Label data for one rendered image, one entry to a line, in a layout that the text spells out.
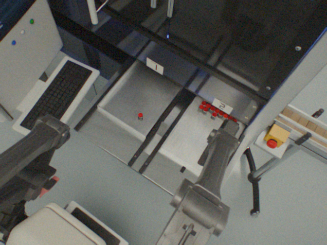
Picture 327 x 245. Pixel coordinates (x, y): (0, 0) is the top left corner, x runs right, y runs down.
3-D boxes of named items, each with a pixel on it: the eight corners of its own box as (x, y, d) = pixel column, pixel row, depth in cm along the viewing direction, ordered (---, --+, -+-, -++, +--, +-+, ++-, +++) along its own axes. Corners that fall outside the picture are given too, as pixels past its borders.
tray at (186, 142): (198, 93, 155) (200, 89, 152) (247, 120, 151) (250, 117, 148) (160, 149, 142) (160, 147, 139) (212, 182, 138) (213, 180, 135)
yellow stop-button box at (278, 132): (269, 126, 142) (276, 119, 135) (285, 135, 140) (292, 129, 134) (262, 140, 139) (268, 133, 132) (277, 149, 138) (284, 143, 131)
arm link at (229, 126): (208, 135, 96) (234, 151, 95) (227, 106, 100) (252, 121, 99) (200, 147, 107) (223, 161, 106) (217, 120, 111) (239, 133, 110)
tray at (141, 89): (140, 57, 160) (140, 53, 157) (185, 84, 156) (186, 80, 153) (98, 108, 148) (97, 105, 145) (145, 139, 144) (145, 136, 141)
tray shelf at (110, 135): (132, 55, 163) (132, 52, 161) (256, 128, 152) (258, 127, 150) (69, 128, 146) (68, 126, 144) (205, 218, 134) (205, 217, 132)
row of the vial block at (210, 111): (201, 104, 152) (203, 99, 148) (235, 124, 149) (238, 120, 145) (198, 108, 151) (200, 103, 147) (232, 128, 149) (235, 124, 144)
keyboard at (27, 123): (68, 60, 166) (67, 57, 163) (93, 72, 164) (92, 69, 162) (20, 126, 150) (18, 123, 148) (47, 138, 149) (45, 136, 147)
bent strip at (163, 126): (161, 126, 147) (162, 121, 141) (167, 130, 146) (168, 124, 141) (143, 151, 142) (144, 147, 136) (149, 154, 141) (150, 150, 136)
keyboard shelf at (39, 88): (52, 51, 170) (51, 47, 168) (100, 73, 167) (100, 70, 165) (-4, 122, 153) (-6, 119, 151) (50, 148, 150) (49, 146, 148)
